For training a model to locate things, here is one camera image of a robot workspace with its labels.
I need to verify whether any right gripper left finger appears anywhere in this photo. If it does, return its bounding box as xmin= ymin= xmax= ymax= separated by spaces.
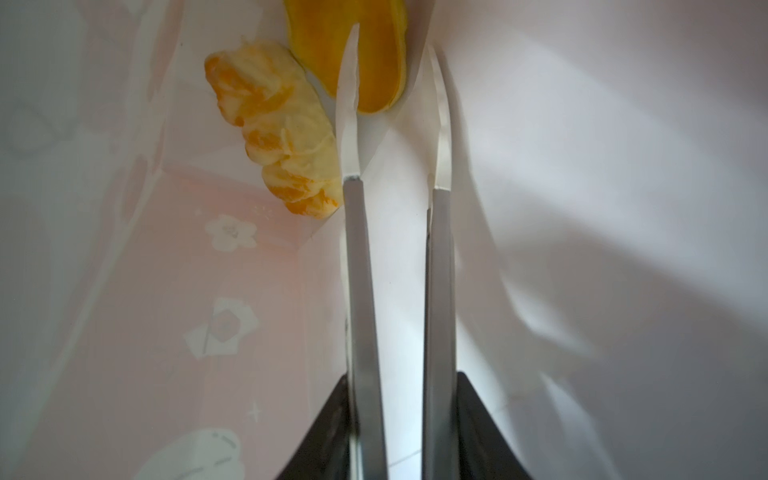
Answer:
xmin=335 ymin=24 xmax=388 ymax=479

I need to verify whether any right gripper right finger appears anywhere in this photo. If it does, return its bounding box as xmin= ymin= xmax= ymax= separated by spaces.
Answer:
xmin=421 ymin=46 xmax=459 ymax=479

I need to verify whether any white and red paper bag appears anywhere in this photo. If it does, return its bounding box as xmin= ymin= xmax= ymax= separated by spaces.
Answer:
xmin=1 ymin=1 xmax=767 ymax=479

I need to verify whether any pale yellow fake pastry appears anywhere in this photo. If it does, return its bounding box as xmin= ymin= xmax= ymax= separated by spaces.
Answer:
xmin=204 ymin=40 xmax=343 ymax=219

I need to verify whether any yellow-orange fake bun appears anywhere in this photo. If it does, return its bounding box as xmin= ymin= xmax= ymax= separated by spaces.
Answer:
xmin=284 ymin=0 xmax=408 ymax=114

